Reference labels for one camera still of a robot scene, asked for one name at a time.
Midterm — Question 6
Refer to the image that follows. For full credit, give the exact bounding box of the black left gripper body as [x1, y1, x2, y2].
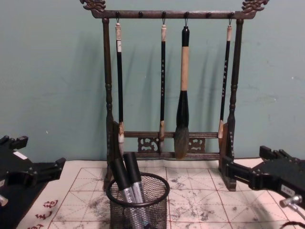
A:
[0, 149, 37, 192]

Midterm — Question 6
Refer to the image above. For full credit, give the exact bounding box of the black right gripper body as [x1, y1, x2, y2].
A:
[252, 159, 305, 198]

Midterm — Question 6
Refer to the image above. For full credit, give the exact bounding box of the cream gridded calligraphy mat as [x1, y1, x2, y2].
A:
[14, 158, 305, 229]

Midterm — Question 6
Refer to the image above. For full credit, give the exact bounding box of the black table cloth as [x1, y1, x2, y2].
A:
[0, 183, 48, 229]

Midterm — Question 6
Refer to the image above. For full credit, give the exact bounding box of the silver marker with black cap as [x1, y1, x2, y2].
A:
[122, 152, 153, 226]
[111, 158, 138, 215]

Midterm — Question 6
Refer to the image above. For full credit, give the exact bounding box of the black mesh pen cup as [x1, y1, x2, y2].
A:
[106, 173, 171, 229]

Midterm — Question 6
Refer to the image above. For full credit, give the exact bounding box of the thin black calligraphy brush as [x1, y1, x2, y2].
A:
[158, 13, 168, 154]
[217, 14, 234, 139]

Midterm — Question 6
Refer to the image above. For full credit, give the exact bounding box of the thin black brush white label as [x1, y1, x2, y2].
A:
[114, 13, 126, 157]

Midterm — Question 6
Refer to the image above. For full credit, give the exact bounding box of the dark wooden brush rack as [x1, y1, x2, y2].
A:
[80, 0, 265, 192]

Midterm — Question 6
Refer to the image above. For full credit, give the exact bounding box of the right gripper cable silver plug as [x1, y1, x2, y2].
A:
[279, 194, 305, 229]

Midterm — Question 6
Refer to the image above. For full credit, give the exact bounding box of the large tan-handled calligraphy brush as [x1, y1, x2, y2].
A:
[173, 14, 192, 160]

